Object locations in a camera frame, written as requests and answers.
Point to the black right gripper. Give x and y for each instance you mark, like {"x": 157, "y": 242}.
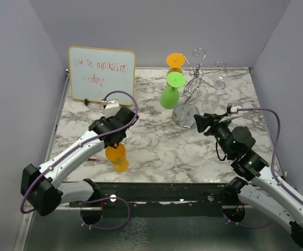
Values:
{"x": 208, "y": 119}

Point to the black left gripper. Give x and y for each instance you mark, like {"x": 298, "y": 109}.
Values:
{"x": 109, "y": 119}

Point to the clear wine glass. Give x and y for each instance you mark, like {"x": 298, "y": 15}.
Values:
{"x": 211, "y": 101}

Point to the orange plastic glass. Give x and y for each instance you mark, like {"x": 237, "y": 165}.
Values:
{"x": 117, "y": 156}
{"x": 175, "y": 61}

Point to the green plastic wine glass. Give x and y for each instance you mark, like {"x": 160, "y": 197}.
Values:
{"x": 170, "y": 96}

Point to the clear tall glass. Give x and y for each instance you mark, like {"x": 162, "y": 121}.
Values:
{"x": 192, "y": 106}

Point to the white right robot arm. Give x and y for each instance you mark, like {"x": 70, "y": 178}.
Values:
{"x": 257, "y": 184}

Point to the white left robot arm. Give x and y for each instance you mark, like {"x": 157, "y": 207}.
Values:
{"x": 44, "y": 187}

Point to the chrome wine glass rack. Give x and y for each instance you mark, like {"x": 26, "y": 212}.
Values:
{"x": 197, "y": 77}

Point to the red marker pen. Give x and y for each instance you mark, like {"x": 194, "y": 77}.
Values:
{"x": 93, "y": 159}

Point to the yellow framed whiteboard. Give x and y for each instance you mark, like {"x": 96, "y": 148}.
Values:
{"x": 95, "y": 72}

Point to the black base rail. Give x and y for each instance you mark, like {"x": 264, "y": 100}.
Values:
{"x": 162, "y": 200}

